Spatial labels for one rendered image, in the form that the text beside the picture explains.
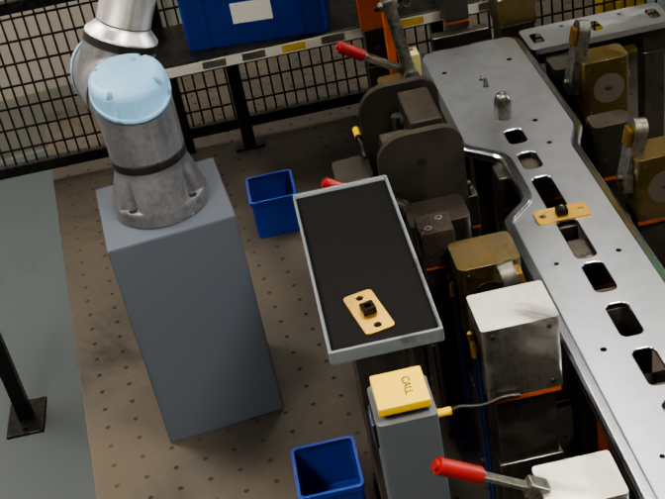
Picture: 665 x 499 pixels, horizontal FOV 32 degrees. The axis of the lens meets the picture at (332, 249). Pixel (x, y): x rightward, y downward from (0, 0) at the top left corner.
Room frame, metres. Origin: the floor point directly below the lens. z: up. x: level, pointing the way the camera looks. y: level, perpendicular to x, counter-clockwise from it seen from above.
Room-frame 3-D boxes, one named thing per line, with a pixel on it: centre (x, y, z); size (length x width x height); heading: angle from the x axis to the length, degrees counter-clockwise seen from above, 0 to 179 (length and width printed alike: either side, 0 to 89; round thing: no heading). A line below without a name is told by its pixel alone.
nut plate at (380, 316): (1.12, -0.03, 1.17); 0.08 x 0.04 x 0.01; 14
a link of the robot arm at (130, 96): (1.59, 0.25, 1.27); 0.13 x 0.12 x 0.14; 18
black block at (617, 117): (1.75, -0.54, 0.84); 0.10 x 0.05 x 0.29; 92
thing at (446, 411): (1.09, -0.14, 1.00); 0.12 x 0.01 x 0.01; 92
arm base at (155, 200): (1.58, 0.25, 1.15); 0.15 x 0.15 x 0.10
